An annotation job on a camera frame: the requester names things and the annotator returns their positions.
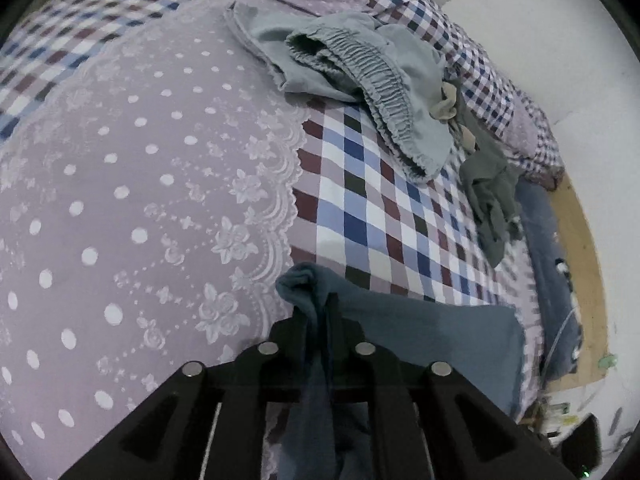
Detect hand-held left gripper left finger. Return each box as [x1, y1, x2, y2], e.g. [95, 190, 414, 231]
[60, 305, 321, 480]

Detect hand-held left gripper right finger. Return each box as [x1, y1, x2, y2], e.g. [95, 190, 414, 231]
[325, 294, 576, 480]

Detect blue long-sleeved shirt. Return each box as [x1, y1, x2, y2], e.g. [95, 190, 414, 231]
[275, 262, 526, 480]

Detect checkered bed sheet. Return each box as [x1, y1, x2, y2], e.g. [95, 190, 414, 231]
[0, 0, 546, 480]

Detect dark green t-shirt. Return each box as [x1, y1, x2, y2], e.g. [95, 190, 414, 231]
[452, 110, 526, 268]

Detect blue plush blanket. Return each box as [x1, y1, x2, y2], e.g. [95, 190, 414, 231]
[515, 180, 583, 376]

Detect black box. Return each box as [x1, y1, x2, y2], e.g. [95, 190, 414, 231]
[559, 412, 602, 473]

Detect beige cloth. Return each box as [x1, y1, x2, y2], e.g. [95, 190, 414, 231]
[430, 82, 476, 153]

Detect light grey-blue elastic shorts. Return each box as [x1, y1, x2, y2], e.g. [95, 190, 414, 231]
[225, 1, 456, 186]

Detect checkered quilt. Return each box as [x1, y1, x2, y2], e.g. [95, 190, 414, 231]
[117, 0, 566, 191]

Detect wooden bed frame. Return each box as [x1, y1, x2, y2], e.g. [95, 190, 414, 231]
[547, 170, 611, 391]

